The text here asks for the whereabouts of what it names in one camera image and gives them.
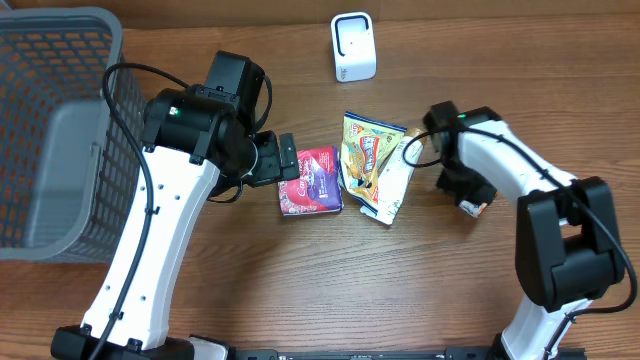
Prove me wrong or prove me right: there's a red purple sanitary pad pack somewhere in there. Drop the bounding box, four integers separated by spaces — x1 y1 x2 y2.
278 146 343 216

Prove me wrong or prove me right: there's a dark grey plastic basket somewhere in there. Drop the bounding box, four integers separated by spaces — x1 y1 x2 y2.
1 7 146 263

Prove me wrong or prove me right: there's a white gold-capped shampoo bottle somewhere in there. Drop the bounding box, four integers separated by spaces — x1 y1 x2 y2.
360 128 425 226

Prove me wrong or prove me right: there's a white barcode scanner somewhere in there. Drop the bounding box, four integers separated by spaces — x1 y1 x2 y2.
330 11 377 83

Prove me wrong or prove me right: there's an orange tissue pack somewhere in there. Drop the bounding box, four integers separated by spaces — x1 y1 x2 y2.
458 200 488 218

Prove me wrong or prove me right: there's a yellow snack bag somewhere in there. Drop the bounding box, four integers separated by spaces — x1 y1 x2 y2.
339 111 407 212

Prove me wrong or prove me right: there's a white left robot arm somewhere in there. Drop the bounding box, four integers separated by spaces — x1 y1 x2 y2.
50 51 299 359

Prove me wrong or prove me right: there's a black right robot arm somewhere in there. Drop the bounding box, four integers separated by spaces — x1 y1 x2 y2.
423 101 638 359

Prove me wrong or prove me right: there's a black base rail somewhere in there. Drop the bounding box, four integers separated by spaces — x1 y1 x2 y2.
187 333 589 360

